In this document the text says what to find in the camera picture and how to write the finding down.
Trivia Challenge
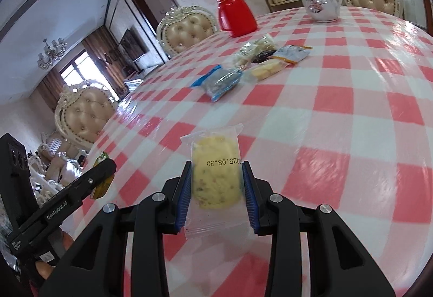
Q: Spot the green lemon print snack packet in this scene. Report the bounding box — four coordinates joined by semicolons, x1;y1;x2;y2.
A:
91;151;113;200

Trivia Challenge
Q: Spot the brown curtain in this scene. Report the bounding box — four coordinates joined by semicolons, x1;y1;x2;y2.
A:
81;26;129;94

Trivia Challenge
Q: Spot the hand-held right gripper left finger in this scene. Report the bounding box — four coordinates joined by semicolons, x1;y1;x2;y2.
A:
39;161;193;297

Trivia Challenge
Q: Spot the blue clear snack packet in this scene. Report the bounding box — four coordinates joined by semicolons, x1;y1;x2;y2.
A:
190;64;245;103

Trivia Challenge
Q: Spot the yellow cake clear packet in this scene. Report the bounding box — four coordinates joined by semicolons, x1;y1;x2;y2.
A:
180;123;245;239

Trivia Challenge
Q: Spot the crystal chandelier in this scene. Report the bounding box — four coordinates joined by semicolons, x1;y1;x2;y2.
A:
37;38;68;70

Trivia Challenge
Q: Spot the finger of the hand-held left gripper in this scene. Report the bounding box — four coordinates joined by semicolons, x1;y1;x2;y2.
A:
72;158;117;200

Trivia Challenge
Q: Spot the white television cabinet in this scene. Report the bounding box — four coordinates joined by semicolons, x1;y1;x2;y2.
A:
123;75;147;92

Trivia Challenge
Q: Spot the person's left hand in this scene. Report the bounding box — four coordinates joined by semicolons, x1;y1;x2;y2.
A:
35;230;74;280

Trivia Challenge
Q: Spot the red plastic thermos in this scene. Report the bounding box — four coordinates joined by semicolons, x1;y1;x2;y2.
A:
213;0;258;38

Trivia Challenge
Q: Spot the wall television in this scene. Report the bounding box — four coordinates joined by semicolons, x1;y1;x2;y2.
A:
119;28;147;61

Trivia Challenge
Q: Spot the red checked tablecloth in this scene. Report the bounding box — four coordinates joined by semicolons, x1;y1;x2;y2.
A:
61;6;433;297

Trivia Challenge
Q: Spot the dark snack packet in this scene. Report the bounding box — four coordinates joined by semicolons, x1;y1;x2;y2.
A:
252;50;278;64

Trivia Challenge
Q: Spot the yellow bread packet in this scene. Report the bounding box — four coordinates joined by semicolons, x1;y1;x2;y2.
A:
250;58;289;81

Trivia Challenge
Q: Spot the yellow edged white snack packet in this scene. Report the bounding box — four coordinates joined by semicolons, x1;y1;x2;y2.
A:
272;44;313;66

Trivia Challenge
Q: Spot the clear packet of white balls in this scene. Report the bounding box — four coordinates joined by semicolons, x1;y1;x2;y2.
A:
233;43;260;68

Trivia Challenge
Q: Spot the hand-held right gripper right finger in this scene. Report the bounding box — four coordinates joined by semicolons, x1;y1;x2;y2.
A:
241;161;396;297

